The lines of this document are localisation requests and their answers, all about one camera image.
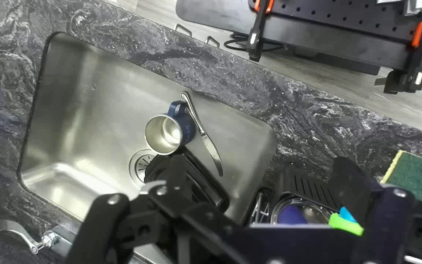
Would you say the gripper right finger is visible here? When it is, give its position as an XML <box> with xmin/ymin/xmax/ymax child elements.
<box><xmin>328</xmin><ymin>157</ymin><xmax>417</xmax><ymax>264</ymax></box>

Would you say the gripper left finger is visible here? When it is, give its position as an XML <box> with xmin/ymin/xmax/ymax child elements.
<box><xmin>65</xmin><ymin>154</ymin><xmax>250</xmax><ymax>264</ymax></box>

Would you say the sink drain strainer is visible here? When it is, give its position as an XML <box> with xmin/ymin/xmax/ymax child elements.
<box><xmin>129</xmin><ymin>149</ymin><xmax>159</xmax><ymax>187</ymax></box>

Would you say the black dish rack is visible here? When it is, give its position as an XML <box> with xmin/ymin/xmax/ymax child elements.
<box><xmin>246</xmin><ymin>165</ymin><xmax>422</xmax><ymax>264</ymax></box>

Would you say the stainless steel sink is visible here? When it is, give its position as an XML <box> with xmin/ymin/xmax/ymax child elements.
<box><xmin>17</xmin><ymin>32</ymin><xmax>278</xmax><ymax>261</ymax></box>

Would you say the blue mug with steel inside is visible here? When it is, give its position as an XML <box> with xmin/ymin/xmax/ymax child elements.
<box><xmin>145</xmin><ymin>100</ymin><xmax>197</xmax><ymax>155</ymax></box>

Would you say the clear glass cup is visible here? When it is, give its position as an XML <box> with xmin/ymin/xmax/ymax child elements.
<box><xmin>271</xmin><ymin>195</ymin><xmax>335</xmax><ymax>225</ymax></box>

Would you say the silver tap lever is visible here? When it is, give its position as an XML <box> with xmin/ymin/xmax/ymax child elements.
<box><xmin>0</xmin><ymin>220</ymin><xmax>62</xmax><ymax>254</ymax></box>

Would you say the silver table knife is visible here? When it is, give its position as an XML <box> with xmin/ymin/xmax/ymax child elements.
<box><xmin>180</xmin><ymin>92</ymin><xmax>224</xmax><ymax>177</ymax></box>

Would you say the black and orange clamp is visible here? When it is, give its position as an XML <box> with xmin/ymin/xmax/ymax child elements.
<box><xmin>374</xmin><ymin>20</ymin><xmax>422</xmax><ymax>95</ymax></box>
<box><xmin>247</xmin><ymin>0</ymin><xmax>275</xmax><ymax>62</ymax></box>

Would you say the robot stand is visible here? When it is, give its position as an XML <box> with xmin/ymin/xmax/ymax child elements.
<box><xmin>175</xmin><ymin>0</ymin><xmax>422</xmax><ymax>82</ymax></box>

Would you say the light blue utensil handle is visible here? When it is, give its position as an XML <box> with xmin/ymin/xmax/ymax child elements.
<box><xmin>339</xmin><ymin>206</ymin><xmax>359</xmax><ymax>223</ymax></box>

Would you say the green utensil handle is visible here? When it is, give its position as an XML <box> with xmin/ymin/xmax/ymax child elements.
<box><xmin>328</xmin><ymin>213</ymin><xmax>364</xmax><ymax>236</ymax></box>

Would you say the black cable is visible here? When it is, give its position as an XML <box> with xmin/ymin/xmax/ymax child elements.
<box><xmin>223</xmin><ymin>32</ymin><xmax>285</xmax><ymax>52</ymax></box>

